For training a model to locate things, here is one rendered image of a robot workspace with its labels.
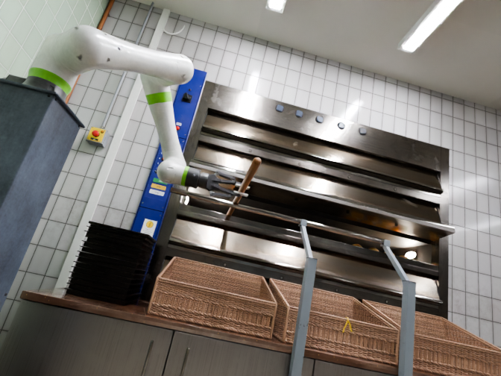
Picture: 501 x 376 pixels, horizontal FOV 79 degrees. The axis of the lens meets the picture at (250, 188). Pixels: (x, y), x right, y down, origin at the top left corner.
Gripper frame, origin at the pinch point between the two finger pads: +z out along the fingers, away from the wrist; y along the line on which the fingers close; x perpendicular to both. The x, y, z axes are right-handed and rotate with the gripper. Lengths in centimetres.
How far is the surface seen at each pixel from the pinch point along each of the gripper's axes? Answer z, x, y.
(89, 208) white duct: -82, -53, 18
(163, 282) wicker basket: -24, -6, 48
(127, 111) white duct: -82, -53, -50
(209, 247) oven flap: -8, -50, 24
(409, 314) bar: 85, 6, 38
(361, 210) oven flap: 81, -40, -19
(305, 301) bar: 37, 5, 43
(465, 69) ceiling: 143, -25, -141
